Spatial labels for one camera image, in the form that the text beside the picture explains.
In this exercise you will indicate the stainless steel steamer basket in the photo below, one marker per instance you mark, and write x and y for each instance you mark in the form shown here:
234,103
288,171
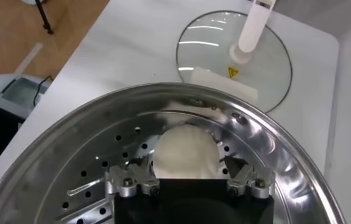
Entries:
72,146

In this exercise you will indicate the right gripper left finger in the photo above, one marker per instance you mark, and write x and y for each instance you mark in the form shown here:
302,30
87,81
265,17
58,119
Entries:
126,176

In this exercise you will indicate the white steamed baozi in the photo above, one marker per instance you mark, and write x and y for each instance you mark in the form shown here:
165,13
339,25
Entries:
186,152

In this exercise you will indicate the black thin stand leg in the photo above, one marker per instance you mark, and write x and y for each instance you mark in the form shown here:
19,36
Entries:
44,18

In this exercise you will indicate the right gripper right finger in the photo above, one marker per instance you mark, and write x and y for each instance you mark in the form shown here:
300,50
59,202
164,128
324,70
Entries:
245,176

